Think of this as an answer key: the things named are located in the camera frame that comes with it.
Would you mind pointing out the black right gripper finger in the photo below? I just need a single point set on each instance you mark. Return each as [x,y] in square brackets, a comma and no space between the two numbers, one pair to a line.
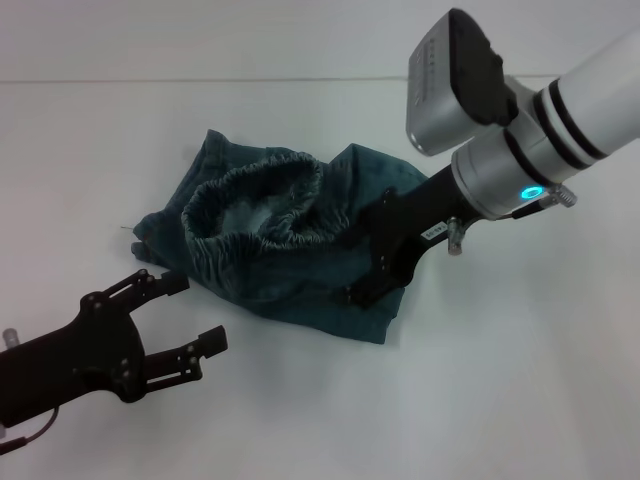
[367,295]
[367,222]

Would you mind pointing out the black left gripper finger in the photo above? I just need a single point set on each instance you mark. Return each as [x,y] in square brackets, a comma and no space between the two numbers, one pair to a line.
[150,285]
[185,362]

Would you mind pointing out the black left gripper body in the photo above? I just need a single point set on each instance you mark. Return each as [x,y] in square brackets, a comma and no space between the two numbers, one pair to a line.
[75,360]

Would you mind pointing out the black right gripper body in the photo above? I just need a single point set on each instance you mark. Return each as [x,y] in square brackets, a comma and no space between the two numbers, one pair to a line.
[425,215]

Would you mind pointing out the blue denim shorts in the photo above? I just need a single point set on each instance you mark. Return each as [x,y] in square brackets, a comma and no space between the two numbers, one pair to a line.
[280,270]

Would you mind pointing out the silver right gripper fitting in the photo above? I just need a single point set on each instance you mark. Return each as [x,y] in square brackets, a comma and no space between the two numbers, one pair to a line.
[456,237]

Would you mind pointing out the silver gripper fitting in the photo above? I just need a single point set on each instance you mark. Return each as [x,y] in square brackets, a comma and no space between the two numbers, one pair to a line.
[456,237]
[9,339]

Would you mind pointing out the silver left gripper fitting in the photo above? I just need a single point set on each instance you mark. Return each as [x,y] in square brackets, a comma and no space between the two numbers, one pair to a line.
[9,339]

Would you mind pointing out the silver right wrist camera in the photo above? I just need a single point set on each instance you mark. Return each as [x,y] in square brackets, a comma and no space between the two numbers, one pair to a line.
[450,95]

